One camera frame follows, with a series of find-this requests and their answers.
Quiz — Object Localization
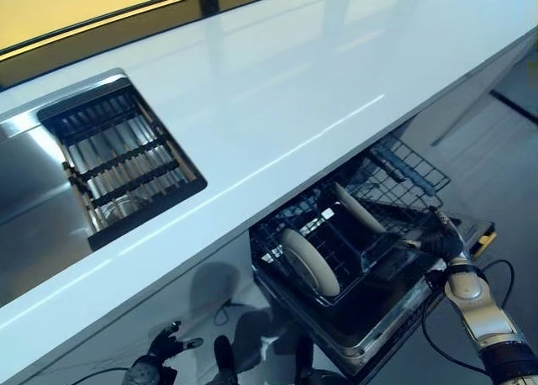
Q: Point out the stainless steel sink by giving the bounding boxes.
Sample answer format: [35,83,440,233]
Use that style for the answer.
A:
[0,67,209,285]

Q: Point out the grey robot leg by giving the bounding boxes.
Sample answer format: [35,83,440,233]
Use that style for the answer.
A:
[212,334,243,385]
[293,336,335,385]

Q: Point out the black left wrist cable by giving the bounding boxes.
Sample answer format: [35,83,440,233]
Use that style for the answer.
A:
[71,367,127,385]

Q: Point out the grey left robot leg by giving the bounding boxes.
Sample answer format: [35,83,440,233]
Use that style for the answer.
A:
[212,334,243,385]

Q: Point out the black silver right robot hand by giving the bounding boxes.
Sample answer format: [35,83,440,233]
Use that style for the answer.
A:
[403,206,467,264]

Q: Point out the white end cabinet door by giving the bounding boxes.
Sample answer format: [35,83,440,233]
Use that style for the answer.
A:
[432,44,530,146]

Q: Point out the grey right robot leg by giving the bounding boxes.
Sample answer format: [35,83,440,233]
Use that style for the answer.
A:
[293,336,335,385]

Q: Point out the black dish drying rack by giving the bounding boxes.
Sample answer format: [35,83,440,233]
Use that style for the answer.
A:
[36,76,208,251]

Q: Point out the small beige ceramic plate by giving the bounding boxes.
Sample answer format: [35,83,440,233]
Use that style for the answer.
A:
[334,182,386,235]

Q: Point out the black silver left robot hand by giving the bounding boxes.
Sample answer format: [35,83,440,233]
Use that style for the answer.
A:
[146,320,205,359]

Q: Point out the dishwasher with wire rack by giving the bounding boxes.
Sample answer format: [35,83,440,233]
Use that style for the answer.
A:
[251,220,497,382]

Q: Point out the large beige ceramic plate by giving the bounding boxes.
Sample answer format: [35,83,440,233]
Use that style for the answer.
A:
[279,227,340,297]

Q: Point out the steel sink drain strainer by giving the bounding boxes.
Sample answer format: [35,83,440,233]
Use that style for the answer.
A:
[98,193,140,222]

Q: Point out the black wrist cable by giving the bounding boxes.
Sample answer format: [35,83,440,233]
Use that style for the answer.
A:
[419,258,516,376]
[71,367,127,385]

